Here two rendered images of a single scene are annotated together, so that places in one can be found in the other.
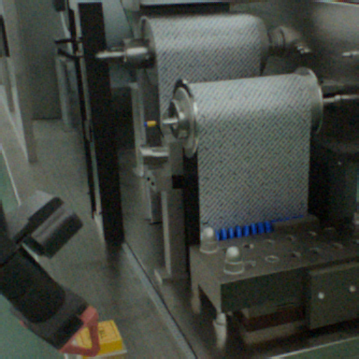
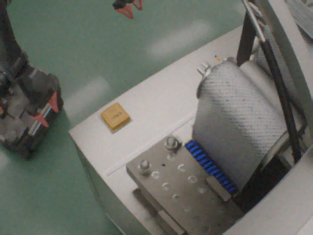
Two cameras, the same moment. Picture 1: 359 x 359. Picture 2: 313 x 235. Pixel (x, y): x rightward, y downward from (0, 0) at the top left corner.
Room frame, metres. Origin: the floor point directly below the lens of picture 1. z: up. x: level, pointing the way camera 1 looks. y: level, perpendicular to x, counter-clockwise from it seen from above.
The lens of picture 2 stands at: (0.89, -0.43, 2.08)
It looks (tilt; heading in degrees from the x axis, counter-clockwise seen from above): 61 degrees down; 70
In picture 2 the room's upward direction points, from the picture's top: 3 degrees clockwise
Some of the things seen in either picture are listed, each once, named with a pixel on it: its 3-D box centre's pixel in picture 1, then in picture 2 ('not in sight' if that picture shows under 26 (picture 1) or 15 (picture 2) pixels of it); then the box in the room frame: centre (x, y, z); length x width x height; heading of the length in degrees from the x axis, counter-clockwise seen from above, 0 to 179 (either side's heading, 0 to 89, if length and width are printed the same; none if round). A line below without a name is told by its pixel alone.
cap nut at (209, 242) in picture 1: (208, 238); (170, 143); (1.10, 0.03, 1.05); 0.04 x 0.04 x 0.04
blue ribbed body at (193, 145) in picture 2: (262, 230); (212, 170); (1.19, -0.07, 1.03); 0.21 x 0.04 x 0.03; 111
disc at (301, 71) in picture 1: (304, 105); (279, 150); (1.32, -0.17, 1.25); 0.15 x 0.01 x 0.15; 21
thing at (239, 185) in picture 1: (255, 187); (223, 151); (1.21, -0.06, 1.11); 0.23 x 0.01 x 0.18; 111
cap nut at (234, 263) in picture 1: (234, 258); (144, 165); (1.01, -0.01, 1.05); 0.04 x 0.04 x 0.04
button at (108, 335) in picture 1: (98, 338); (114, 116); (0.99, 0.23, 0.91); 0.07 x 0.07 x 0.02; 21
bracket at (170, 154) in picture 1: (166, 210); not in sight; (1.24, 0.12, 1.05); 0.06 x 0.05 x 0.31; 111
